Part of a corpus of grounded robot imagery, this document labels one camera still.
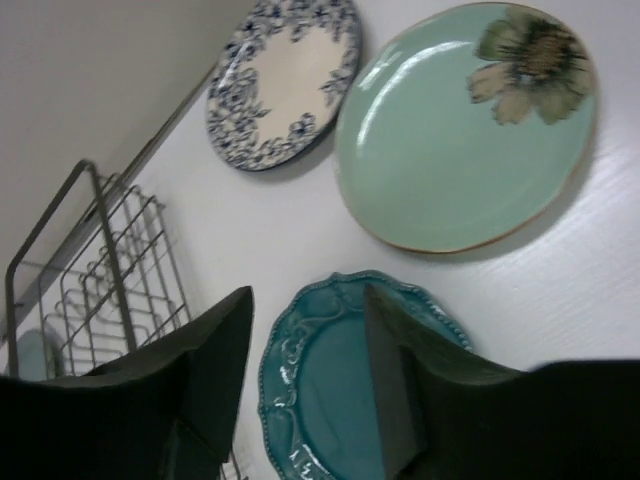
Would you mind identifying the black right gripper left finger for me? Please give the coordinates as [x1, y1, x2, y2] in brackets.
[90, 286, 254, 463]

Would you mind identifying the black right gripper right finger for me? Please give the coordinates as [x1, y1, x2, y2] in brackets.
[364, 285, 519, 476]

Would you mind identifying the teal scalloped plate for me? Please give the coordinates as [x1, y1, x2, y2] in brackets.
[258, 270, 471, 479]

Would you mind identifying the mint green flower plate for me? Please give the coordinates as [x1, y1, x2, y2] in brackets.
[335, 2, 598, 254]

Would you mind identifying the blue floral white plate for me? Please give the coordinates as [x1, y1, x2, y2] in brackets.
[206, 1, 362, 171]

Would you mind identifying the grey-blue round plate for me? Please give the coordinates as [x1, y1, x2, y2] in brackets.
[17, 330, 55, 381]

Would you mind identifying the grey wire dish rack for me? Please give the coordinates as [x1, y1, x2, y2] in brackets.
[1, 160, 192, 378]

